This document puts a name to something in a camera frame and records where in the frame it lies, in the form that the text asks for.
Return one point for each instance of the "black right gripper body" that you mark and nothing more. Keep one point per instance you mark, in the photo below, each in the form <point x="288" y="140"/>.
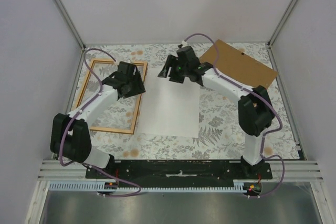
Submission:
<point x="178" y="73"/>

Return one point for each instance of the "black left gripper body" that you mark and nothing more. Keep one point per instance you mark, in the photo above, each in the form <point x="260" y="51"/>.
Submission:
<point x="129" y="80"/>

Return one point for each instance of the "wooden picture frame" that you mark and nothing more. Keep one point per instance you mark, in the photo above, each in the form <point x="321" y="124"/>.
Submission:
<point x="105" y="97"/>

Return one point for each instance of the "white photo paper sheet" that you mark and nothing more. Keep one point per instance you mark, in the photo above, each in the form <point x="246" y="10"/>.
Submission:
<point x="169" y="108"/>

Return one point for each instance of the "brown frame backing board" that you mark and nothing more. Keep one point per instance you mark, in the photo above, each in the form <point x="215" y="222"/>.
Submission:
<point x="248" y="63"/>

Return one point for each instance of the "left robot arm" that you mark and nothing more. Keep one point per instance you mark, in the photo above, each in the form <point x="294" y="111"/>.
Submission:
<point x="70" y="136"/>

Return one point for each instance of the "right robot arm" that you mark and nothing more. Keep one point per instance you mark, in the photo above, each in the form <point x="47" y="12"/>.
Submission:
<point x="254" y="107"/>

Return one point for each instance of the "floral patterned table mat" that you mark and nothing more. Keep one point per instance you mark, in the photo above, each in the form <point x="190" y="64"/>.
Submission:
<point x="206" y="123"/>

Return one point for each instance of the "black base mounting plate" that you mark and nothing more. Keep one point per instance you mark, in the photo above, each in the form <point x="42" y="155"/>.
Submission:
<point x="211" y="172"/>

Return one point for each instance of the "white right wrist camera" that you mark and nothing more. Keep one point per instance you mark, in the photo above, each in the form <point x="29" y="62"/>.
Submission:
<point x="183" y="44"/>

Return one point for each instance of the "aluminium rail base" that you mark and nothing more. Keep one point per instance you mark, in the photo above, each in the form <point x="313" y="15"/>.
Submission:
<point x="272" y="170"/>

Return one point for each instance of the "white slotted cable duct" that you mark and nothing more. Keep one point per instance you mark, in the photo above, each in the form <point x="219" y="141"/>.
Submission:
<point x="105" y="186"/>

